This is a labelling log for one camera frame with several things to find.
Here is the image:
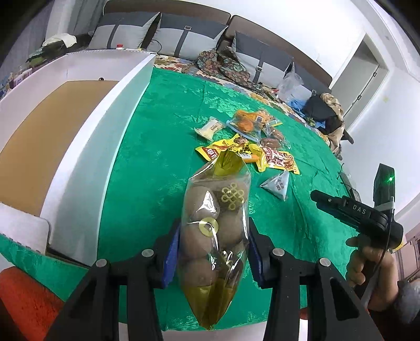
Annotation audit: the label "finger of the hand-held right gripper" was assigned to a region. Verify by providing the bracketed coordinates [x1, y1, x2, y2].
[310, 189, 345, 224]

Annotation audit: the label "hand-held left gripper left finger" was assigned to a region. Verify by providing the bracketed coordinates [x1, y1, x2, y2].
[44, 218, 181, 341]

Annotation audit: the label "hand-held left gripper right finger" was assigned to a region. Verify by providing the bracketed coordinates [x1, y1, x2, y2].
[248, 217, 384, 341]

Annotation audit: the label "clear bag of brown eggs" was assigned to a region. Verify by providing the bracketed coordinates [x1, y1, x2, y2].
[177, 149, 251, 330]

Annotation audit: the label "chicken leg packet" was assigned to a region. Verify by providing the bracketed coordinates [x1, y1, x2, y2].
[226, 109, 273, 145]

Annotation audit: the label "white cardboard box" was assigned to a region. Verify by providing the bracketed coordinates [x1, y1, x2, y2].
[0, 51, 157, 268]

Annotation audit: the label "person's right hand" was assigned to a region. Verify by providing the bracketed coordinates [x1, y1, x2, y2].
[345, 236, 399, 312]

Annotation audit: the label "eyeglasses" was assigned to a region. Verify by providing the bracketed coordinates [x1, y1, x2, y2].
[338, 170, 361, 201]

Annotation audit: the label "grey triangular snack packet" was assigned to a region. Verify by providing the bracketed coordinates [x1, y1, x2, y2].
[260, 171, 291, 201]

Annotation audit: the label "yellow red snack packet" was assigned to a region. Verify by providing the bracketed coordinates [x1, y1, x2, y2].
[262, 146, 301, 175]

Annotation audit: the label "brown meat packet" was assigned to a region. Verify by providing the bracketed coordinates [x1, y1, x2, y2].
[262, 126, 287, 141]
[259, 138, 290, 152]

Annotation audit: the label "yellow orange snack packet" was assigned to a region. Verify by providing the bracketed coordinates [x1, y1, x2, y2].
[243, 142, 268, 173]

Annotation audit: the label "black garment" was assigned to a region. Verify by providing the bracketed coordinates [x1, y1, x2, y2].
[302, 95, 345, 135]

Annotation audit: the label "blue cloth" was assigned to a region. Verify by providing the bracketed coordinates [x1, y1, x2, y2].
[289, 98, 309, 113]

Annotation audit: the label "yellow monkey print snack packet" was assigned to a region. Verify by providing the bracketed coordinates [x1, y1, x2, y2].
[196, 134, 250, 161]

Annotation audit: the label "clear plastic bag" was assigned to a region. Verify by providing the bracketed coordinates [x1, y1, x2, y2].
[278, 72, 312, 104]

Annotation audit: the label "grey pillow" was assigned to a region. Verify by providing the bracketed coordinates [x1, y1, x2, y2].
[234, 31, 294, 82]
[146, 14, 229, 61]
[284, 62, 332, 95]
[87, 12, 160, 51]

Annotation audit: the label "white snack packet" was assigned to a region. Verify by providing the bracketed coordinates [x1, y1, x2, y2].
[194, 119, 227, 141]

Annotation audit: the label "dark patterned cloth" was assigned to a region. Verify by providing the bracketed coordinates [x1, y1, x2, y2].
[184, 47, 263, 89]

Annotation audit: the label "floral bed sheet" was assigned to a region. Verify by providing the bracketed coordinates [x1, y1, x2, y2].
[153, 54, 316, 128]

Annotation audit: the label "white cloth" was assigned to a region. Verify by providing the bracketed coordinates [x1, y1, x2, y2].
[43, 33, 77, 47]

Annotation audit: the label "grey curtain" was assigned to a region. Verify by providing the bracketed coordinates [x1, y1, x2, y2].
[18, 0, 56, 50]

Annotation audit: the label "white door frame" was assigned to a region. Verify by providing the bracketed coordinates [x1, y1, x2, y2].
[330, 31, 389, 109]

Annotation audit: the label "black cable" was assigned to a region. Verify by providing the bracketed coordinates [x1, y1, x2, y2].
[138, 37, 162, 50]

